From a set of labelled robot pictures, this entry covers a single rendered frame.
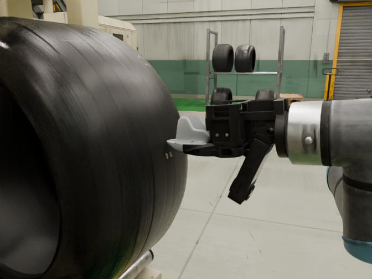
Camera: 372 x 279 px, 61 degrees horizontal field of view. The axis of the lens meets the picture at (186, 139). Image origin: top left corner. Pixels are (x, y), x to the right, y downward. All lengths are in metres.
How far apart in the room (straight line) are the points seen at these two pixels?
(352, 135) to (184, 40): 11.69
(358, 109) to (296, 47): 11.01
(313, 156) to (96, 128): 0.30
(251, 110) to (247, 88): 10.99
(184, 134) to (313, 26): 10.96
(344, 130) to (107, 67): 0.36
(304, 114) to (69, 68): 0.33
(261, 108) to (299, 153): 0.09
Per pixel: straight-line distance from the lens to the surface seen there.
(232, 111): 0.46
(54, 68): 0.50
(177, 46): 12.12
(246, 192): 0.50
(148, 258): 0.82
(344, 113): 0.44
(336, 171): 0.60
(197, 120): 0.55
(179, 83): 12.04
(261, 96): 5.74
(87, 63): 0.51
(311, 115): 0.44
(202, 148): 0.48
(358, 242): 0.49
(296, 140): 0.44
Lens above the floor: 1.37
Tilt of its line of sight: 14 degrees down
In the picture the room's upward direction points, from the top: straight up
